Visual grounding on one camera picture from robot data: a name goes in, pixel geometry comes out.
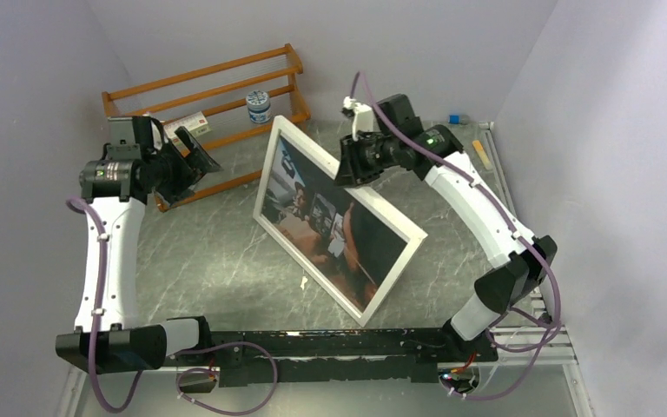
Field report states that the blue capped small bottle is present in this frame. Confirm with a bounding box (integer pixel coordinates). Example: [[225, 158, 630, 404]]
[[448, 114, 472, 125]]

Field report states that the white green box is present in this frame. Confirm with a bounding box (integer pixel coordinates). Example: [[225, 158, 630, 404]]
[[163, 112, 210, 142]]

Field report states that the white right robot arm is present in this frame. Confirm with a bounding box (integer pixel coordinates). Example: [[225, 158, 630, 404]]
[[334, 94, 557, 361]]

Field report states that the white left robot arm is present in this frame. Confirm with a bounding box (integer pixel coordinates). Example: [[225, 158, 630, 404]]
[[55, 116, 221, 374]]

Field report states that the light wooden picture frame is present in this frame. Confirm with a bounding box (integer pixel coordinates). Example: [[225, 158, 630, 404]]
[[253, 116, 427, 326]]

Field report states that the white blue jar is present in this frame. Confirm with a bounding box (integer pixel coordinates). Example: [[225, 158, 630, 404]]
[[246, 90, 272, 124]]

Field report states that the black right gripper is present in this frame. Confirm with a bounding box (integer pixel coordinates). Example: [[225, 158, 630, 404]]
[[333, 130, 399, 189]]

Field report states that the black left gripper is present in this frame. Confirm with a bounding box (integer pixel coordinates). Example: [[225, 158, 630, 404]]
[[143, 127, 222, 208]]

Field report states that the aluminium rail frame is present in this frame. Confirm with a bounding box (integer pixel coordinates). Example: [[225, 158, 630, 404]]
[[51, 121, 597, 417]]

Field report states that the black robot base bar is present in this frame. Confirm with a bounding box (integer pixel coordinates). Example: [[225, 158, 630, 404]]
[[173, 327, 499, 389]]

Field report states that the large printed photo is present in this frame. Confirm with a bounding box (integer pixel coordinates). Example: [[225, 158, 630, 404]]
[[258, 135, 409, 314]]

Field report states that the orange wooden shelf rack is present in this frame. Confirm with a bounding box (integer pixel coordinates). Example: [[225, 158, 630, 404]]
[[102, 43, 311, 206]]

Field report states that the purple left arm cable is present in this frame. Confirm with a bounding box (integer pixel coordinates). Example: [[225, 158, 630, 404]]
[[66, 195, 280, 417]]

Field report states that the small yellow wooden stick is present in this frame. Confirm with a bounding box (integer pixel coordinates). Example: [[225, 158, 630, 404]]
[[472, 140, 493, 170]]

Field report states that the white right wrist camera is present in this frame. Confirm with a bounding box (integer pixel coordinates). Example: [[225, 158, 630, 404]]
[[341, 96, 376, 142]]

